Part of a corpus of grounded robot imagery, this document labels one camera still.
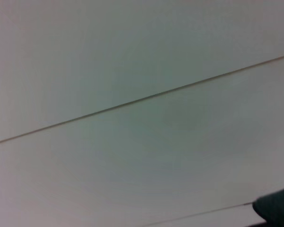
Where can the teal fabric lunch bag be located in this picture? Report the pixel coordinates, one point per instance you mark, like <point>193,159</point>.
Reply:
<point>277,208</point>

